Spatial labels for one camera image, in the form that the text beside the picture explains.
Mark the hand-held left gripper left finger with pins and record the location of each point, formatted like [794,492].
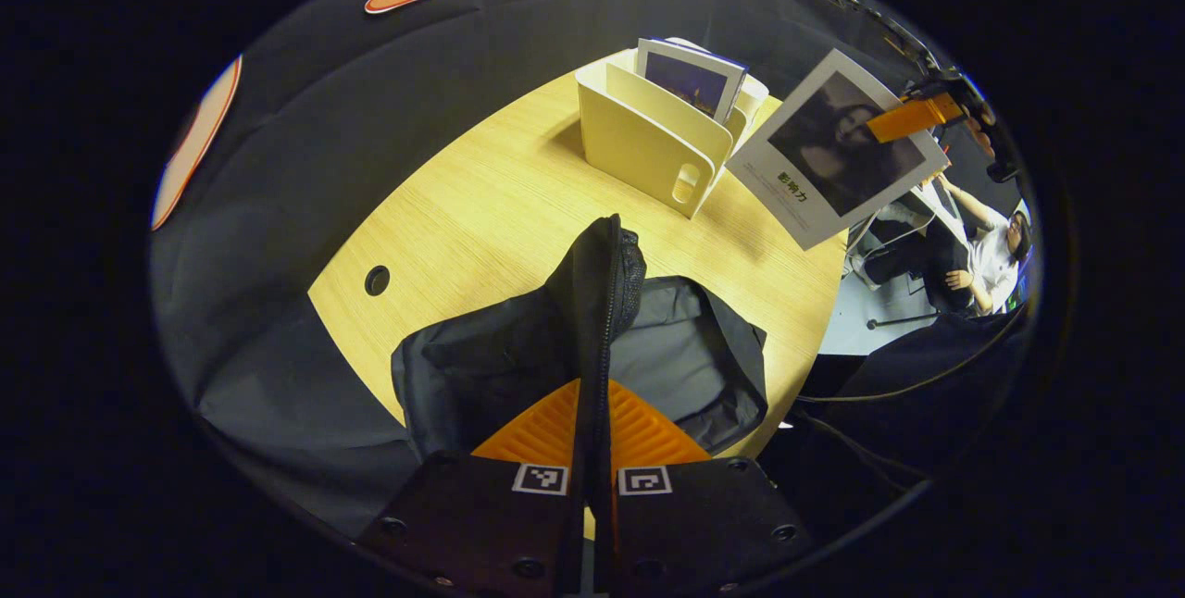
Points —
[463,519]

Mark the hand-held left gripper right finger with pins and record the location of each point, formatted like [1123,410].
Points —
[704,524]

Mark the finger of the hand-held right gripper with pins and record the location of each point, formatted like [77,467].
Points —
[912,118]

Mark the portrait cover book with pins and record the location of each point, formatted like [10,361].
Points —
[833,163]

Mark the black schoolbag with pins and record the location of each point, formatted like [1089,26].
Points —
[481,367]

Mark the blue cover book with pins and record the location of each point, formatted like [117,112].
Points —
[690,80]

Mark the white bookshelf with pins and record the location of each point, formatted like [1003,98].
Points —
[639,144]

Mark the person's dark clothing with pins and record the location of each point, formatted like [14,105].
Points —
[889,441]

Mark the black backdrop cloth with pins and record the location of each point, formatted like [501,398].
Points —
[305,117]

